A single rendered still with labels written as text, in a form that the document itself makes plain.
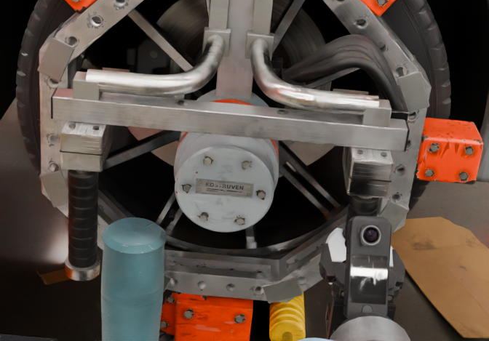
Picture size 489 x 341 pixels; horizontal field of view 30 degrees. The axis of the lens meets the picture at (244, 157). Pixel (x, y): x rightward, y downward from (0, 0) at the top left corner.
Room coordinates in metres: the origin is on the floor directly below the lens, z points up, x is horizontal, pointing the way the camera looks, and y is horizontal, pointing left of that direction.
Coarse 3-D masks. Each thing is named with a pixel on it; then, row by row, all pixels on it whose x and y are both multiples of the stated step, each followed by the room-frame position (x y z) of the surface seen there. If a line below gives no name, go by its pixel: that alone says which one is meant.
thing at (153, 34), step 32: (160, 32) 1.27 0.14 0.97; (96, 64) 1.43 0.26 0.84; (192, 64) 1.27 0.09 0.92; (160, 96) 1.27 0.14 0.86; (192, 96) 1.31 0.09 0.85; (128, 160) 1.27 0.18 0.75; (160, 160) 1.47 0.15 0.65; (288, 160) 1.27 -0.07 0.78; (320, 160) 1.47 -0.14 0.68; (128, 192) 1.30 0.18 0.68; (160, 192) 1.37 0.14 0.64; (288, 192) 1.41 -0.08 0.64; (320, 192) 1.27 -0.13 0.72; (160, 224) 1.27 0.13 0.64; (192, 224) 1.31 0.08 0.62; (256, 224) 1.33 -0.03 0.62; (288, 224) 1.31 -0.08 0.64; (320, 224) 1.26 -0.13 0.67
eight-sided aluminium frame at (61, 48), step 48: (96, 0) 1.17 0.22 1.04; (336, 0) 1.18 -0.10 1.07; (48, 48) 1.16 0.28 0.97; (384, 48) 1.18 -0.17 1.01; (48, 96) 1.16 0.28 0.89; (48, 144) 1.16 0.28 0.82; (48, 192) 1.16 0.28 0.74; (192, 288) 1.17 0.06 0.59; (240, 288) 1.17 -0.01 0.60; (288, 288) 1.17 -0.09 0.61
